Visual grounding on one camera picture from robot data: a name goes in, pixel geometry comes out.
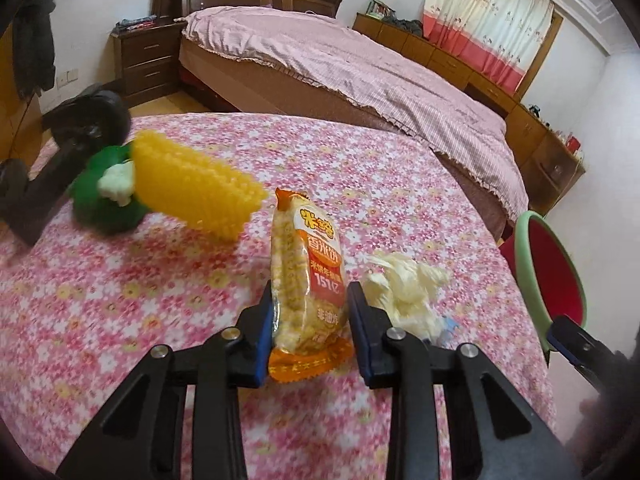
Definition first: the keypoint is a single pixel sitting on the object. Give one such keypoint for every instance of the stack of books on nightstand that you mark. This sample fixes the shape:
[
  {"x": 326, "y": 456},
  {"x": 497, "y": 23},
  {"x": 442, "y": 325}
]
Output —
[{"x": 135, "y": 24}]

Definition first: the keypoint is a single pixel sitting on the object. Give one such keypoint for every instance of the pink floral tablecloth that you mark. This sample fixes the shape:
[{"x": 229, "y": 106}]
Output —
[{"x": 150, "y": 285}]

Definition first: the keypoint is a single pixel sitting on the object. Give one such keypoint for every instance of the light wooden cabinet row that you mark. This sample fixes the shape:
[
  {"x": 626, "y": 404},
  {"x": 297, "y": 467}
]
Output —
[{"x": 540, "y": 145}]

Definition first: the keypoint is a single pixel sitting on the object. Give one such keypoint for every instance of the dark wooden nightstand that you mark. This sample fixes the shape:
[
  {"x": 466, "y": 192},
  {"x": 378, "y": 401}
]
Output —
[{"x": 147, "y": 65}]

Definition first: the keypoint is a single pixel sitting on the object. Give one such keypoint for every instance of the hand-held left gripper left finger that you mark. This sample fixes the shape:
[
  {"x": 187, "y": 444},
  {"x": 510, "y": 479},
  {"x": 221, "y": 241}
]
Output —
[{"x": 261, "y": 332}]

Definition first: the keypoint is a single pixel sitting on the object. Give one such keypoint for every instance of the orange snack packet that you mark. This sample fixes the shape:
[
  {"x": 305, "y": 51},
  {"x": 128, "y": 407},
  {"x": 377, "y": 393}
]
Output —
[{"x": 305, "y": 270}]

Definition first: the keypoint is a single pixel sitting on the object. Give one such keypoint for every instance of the red item on cabinet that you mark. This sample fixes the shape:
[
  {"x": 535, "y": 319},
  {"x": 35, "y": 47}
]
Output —
[{"x": 572, "y": 144}]

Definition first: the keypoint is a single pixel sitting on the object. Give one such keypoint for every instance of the bed with pink cover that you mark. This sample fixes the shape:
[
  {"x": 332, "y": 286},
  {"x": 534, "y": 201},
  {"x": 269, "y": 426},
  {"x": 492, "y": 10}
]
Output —
[{"x": 350, "y": 70}]

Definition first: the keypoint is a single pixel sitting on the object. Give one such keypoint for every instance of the brown bed base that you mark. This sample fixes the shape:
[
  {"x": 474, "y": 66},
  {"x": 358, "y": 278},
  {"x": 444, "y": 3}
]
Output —
[{"x": 260, "y": 90}]

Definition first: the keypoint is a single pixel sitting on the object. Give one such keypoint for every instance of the red bucket with green rim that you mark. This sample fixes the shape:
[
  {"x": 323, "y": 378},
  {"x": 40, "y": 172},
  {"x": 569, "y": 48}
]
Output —
[{"x": 555, "y": 270}]

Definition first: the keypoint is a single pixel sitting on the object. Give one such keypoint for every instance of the dark clothes on cabinet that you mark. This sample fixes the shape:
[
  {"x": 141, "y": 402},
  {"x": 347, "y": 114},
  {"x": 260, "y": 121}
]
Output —
[{"x": 402, "y": 25}]

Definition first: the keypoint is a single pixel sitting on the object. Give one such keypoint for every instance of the white wall outlet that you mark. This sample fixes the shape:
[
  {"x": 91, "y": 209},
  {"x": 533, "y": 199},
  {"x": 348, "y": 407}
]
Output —
[{"x": 68, "y": 78}]

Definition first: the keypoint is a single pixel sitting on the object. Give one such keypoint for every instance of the green plastic lump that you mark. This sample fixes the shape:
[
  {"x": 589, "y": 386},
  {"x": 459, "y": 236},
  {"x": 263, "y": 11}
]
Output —
[{"x": 95, "y": 200}]

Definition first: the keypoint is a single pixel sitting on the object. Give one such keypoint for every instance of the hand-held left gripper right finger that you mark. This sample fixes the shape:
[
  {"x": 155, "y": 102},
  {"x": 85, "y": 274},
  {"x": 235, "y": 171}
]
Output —
[{"x": 361, "y": 332}]

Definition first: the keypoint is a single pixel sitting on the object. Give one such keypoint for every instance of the black jacket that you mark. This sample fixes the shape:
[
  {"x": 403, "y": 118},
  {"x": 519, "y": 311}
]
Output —
[{"x": 32, "y": 45}]

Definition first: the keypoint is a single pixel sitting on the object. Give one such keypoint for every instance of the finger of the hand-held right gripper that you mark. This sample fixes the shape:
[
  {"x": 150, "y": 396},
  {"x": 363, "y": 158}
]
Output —
[{"x": 575, "y": 345}]

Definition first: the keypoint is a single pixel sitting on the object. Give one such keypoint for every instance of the white and pink curtain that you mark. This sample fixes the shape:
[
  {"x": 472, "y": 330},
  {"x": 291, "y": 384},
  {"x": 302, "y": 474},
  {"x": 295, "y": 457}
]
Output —
[{"x": 485, "y": 15}]

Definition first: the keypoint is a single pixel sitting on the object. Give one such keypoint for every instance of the white crumpled foam piece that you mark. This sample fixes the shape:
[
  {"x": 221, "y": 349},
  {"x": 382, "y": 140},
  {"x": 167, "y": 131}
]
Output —
[{"x": 117, "y": 182}]

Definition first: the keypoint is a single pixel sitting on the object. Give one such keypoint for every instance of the light wooden wardrobe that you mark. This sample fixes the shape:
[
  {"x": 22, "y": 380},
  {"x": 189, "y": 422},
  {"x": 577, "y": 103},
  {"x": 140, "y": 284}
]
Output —
[{"x": 15, "y": 110}]

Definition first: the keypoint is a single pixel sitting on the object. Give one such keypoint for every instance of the books on cabinet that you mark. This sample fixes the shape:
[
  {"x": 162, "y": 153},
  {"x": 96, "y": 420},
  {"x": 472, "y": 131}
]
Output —
[{"x": 380, "y": 8}]

